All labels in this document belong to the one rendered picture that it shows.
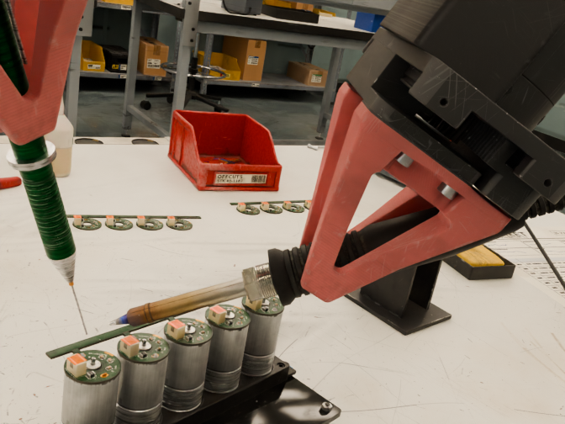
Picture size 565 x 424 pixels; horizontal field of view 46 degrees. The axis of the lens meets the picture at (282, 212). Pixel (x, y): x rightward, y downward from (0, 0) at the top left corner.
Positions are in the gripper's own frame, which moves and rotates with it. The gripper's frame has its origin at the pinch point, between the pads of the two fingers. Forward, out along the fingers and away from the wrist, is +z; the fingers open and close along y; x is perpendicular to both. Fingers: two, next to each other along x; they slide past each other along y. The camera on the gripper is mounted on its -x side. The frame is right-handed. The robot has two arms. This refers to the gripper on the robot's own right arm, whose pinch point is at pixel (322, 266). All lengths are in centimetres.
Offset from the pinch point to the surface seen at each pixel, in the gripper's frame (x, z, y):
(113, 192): -7.9, 18.4, -39.0
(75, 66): -43, 67, -244
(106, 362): -4.8, 9.9, -1.1
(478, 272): 23.8, 1.9, -30.0
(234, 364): 1.8, 9.3, -5.7
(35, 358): -6.9, 17.9, -9.4
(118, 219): -6.3, 17.5, -32.0
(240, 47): 20, 49, -480
